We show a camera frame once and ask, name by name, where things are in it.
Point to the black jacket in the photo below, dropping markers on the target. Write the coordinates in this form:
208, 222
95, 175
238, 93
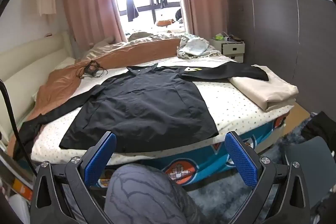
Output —
141, 108

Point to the dark cloth pile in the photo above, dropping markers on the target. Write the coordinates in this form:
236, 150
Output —
319, 121

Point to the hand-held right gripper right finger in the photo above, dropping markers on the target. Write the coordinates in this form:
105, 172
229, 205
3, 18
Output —
241, 161

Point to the bed with dotted sheet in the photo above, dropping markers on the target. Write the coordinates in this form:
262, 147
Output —
231, 108

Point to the dark bundle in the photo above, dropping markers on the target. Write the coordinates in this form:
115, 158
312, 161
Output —
178, 14

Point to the beige folded cloth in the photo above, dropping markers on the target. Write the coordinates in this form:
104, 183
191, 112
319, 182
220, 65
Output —
273, 92

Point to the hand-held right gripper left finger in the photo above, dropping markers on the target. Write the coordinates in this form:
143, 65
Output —
101, 158

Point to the small green item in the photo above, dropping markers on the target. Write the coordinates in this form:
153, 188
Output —
218, 36

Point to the blue printed mattress cover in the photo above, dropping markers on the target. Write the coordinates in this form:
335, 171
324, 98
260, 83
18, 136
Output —
204, 158

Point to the person's right leg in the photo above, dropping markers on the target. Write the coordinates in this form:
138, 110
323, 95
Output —
141, 192

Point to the white pillow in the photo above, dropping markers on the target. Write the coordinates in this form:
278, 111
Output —
65, 62

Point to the cream headboard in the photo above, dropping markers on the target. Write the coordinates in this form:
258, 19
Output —
26, 56

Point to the orange blanket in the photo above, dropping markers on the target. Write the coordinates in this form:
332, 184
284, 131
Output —
63, 79

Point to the crumpled light blue cloth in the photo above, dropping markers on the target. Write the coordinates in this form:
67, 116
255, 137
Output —
195, 47

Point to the orange plush toy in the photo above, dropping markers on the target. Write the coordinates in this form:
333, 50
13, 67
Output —
165, 22

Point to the white nightstand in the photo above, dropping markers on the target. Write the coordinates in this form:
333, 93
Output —
232, 49

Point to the beige crumpled duvet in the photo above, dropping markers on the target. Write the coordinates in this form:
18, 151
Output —
105, 49

